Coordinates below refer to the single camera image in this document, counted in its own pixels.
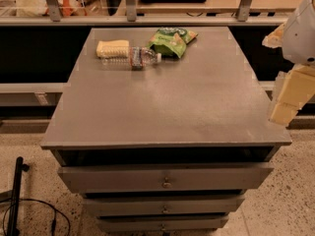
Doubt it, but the black cable on floor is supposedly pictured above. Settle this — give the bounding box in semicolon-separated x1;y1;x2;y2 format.
1;198;72;236

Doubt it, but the bottom grey drawer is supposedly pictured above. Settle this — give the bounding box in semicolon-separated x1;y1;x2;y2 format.
97;215;228;232

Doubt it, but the grey drawer cabinet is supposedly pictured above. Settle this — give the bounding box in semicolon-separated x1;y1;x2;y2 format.
39;26;293;234

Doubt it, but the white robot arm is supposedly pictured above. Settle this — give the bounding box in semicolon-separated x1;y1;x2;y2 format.
262;0;315;126

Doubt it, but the grey metal railing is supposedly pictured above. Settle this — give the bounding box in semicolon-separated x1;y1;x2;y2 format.
0;0;294;27

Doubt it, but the clear plastic water bottle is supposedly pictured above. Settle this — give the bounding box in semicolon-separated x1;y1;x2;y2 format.
100;47;161;71

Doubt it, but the grey drawer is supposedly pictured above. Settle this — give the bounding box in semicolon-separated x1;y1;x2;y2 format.
58;162;273;193
84;195;244;216
97;215;228;232

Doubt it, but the middle grey drawer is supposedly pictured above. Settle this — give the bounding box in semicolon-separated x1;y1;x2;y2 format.
84;195;244;216

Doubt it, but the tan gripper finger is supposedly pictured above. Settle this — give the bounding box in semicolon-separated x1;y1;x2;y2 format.
268;64;315;126
262;24;284;48

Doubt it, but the green snack bag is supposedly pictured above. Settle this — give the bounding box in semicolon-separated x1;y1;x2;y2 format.
148;27;198;58

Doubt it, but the yellow sponge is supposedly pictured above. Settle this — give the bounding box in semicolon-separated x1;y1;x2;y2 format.
96;40;129;58

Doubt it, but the black stand pole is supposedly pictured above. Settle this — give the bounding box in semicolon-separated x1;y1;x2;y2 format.
6;156;30;236

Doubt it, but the top grey drawer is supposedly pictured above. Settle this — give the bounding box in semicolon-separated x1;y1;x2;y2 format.
58;162;273;193

